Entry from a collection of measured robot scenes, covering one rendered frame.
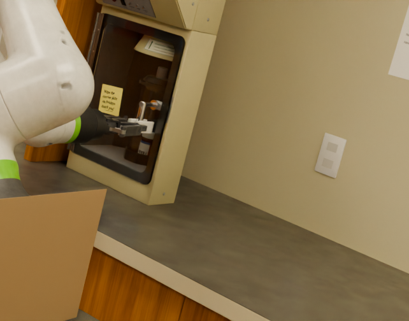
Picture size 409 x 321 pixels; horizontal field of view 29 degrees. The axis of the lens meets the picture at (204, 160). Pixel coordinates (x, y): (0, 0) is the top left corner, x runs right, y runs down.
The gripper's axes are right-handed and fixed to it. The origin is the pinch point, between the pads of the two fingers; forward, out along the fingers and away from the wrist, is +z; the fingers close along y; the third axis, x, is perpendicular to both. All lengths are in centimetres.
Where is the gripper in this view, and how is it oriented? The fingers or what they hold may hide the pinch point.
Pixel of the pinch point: (139, 125)
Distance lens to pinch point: 206.3
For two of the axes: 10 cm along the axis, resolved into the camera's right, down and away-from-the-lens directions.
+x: -2.5, 9.5, 1.9
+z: 5.8, -0.1, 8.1
